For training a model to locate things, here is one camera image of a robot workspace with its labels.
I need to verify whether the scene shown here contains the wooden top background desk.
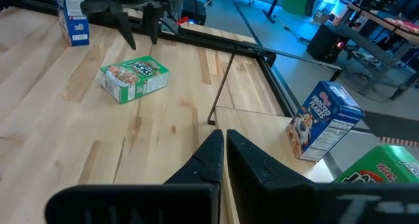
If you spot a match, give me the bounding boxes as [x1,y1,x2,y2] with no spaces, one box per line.
[333,1,419,100]

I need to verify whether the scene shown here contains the blue Frosted Flakes cereal box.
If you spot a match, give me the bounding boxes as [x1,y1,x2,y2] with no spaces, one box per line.
[53,0,90,48]
[285,80,366,163]

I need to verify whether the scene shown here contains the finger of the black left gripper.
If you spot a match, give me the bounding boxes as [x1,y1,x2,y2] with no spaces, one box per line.
[143,3,165,45]
[109,7,137,51]

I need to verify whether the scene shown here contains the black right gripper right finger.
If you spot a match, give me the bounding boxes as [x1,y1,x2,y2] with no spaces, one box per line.
[227,129,316,224]

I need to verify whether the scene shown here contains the black device with blue light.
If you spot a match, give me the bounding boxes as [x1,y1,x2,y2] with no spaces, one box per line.
[181,0,208,26]

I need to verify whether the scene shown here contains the green Apple Jacks cereal box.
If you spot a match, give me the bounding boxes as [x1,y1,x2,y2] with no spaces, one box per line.
[99,54,170,105]
[333,144,419,185]

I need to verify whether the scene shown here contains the black computer tower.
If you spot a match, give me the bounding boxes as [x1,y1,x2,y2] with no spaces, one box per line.
[306,22,348,65]

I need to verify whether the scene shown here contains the black metal shelf end frame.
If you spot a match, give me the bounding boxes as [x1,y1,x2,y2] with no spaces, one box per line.
[206,41,344,126]

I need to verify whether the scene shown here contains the black floor mat striped edge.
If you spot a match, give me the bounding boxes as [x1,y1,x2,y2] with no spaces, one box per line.
[361,110,419,148]

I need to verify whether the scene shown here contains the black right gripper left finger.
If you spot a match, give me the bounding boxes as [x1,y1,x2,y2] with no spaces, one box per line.
[162,128,225,186]

